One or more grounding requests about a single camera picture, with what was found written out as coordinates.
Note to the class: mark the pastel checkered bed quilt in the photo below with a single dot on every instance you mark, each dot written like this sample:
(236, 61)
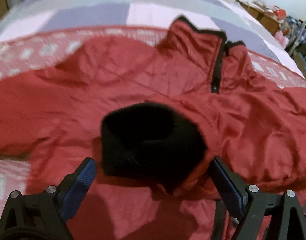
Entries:
(33, 16)

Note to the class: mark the wooden nightstand dresser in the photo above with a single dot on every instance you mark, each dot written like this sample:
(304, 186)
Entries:
(264, 18)

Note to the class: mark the red and black puffer jacket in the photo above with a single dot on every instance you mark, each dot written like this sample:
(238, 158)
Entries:
(157, 116)

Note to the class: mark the red white checkered mat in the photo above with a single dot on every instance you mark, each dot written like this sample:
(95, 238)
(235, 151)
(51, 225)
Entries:
(110, 211)

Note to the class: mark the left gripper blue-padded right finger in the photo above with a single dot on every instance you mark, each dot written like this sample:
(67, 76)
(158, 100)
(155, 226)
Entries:
(249, 205)

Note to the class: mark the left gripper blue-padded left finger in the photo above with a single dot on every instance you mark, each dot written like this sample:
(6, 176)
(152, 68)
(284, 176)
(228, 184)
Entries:
(44, 215)

